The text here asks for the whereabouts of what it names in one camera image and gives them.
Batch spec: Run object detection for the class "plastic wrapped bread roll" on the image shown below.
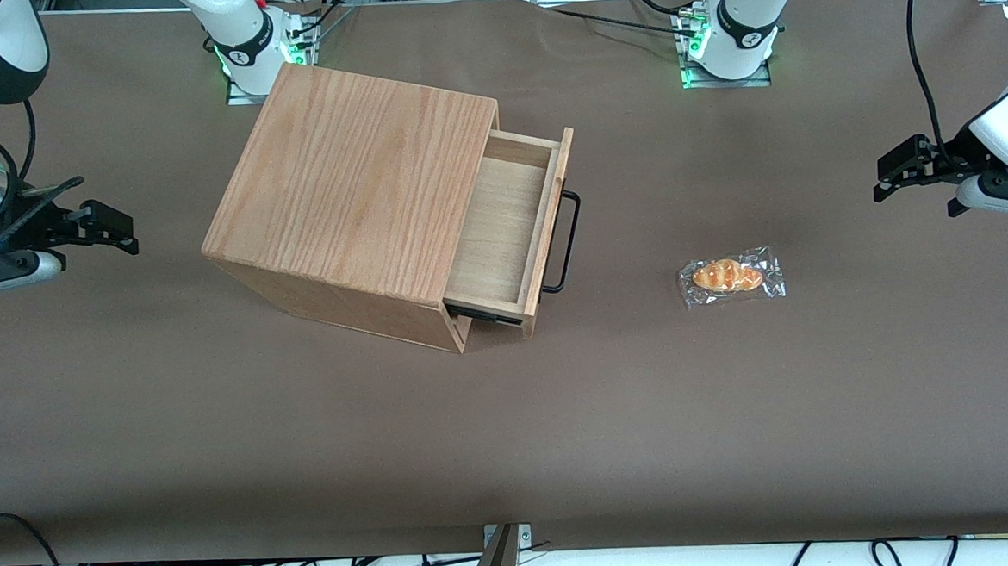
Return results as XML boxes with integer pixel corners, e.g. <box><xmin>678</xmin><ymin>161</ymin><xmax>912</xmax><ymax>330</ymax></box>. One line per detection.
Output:
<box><xmin>676</xmin><ymin>245</ymin><xmax>788</xmax><ymax>311</ymax></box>

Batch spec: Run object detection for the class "brown table cover sheet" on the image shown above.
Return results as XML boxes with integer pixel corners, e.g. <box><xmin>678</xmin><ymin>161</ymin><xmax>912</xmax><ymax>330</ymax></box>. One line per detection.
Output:
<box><xmin>0</xmin><ymin>0</ymin><xmax>1008</xmax><ymax>566</ymax></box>

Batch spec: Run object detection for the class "short black table cable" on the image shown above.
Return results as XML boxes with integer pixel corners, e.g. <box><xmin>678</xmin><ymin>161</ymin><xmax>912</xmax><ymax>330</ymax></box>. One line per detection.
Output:
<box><xmin>623</xmin><ymin>0</ymin><xmax>686</xmax><ymax>19</ymax></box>

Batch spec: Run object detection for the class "long black table cable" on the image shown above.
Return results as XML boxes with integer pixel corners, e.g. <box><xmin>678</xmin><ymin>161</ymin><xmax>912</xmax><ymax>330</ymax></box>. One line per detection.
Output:
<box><xmin>541</xmin><ymin>0</ymin><xmax>692</xmax><ymax>42</ymax></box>

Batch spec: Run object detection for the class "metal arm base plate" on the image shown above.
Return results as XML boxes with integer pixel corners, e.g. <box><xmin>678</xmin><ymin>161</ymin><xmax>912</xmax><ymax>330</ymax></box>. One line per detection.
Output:
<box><xmin>221</xmin><ymin>12</ymin><xmax>325</xmax><ymax>106</ymax></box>
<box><xmin>670</xmin><ymin>2</ymin><xmax>776</xmax><ymax>93</ymax></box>

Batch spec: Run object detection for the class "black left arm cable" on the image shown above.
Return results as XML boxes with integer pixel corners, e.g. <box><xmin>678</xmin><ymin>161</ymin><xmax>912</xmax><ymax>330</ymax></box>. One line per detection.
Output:
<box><xmin>904</xmin><ymin>0</ymin><xmax>957</xmax><ymax>164</ymax></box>

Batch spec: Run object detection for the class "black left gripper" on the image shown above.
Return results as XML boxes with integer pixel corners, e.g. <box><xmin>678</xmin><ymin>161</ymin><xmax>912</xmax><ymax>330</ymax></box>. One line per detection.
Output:
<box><xmin>871</xmin><ymin>127</ymin><xmax>999</xmax><ymax>219</ymax></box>

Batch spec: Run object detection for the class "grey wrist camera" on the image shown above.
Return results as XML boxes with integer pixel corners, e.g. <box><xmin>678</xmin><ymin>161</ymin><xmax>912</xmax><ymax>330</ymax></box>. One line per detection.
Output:
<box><xmin>946</xmin><ymin>171</ymin><xmax>1008</xmax><ymax>227</ymax></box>
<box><xmin>0</xmin><ymin>249</ymin><xmax>66</xmax><ymax>300</ymax></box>

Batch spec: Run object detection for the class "oak wood drawer cabinet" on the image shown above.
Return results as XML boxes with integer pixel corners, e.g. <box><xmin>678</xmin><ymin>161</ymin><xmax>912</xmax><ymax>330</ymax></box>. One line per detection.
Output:
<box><xmin>191</xmin><ymin>51</ymin><xmax>513</xmax><ymax>369</ymax></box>

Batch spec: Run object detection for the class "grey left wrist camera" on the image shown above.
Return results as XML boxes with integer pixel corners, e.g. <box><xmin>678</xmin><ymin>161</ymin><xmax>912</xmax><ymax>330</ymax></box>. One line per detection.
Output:
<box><xmin>946</xmin><ymin>171</ymin><xmax>1008</xmax><ymax>227</ymax></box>

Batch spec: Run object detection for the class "wooden drawer with black handle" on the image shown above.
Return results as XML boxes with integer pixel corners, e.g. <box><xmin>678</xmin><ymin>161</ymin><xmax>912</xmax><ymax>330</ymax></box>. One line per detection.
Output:
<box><xmin>433</xmin><ymin>124</ymin><xmax>589</xmax><ymax>345</ymax></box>

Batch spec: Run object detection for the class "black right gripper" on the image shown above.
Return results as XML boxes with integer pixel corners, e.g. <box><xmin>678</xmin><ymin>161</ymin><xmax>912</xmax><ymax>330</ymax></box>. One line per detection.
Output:
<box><xmin>0</xmin><ymin>196</ymin><xmax>140</xmax><ymax>269</ymax></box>

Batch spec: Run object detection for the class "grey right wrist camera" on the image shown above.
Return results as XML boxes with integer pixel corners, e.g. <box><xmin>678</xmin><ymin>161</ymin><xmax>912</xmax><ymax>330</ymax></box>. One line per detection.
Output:
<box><xmin>0</xmin><ymin>249</ymin><xmax>66</xmax><ymax>300</ymax></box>

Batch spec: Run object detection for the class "small metal bracket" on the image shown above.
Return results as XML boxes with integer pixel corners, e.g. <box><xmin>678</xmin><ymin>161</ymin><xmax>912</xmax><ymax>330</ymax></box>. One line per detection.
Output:
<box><xmin>482</xmin><ymin>522</ymin><xmax>532</xmax><ymax>550</ymax></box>

